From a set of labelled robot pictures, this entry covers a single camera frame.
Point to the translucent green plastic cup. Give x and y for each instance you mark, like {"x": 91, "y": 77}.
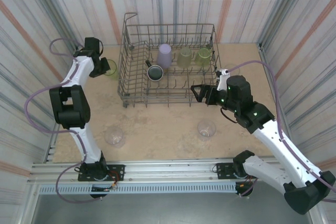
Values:
{"x": 203, "y": 56}
{"x": 184, "y": 58}
{"x": 114, "y": 70}

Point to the clear plastic cup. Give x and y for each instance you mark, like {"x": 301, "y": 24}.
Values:
{"x": 114, "y": 136}
{"x": 233, "y": 68}
{"x": 206, "y": 129}

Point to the black mug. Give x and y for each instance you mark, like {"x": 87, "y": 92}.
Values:
{"x": 155, "y": 73}

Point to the purple plastic cup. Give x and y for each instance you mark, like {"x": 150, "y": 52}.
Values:
{"x": 165, "y": 56}

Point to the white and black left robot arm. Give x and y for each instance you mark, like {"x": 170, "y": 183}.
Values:
{"x": 86, "y": 145}

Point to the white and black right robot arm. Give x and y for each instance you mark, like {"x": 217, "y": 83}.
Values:
{"x": 273, "y": 140}

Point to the black orange connector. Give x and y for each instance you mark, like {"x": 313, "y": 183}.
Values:
{"x": 105, "y": 189}

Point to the grey metal sheet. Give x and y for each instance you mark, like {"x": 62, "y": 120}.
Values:
{"x": 157, "y": 211}

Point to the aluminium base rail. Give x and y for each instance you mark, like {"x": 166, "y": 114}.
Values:
{"x": 170, "y": 167}

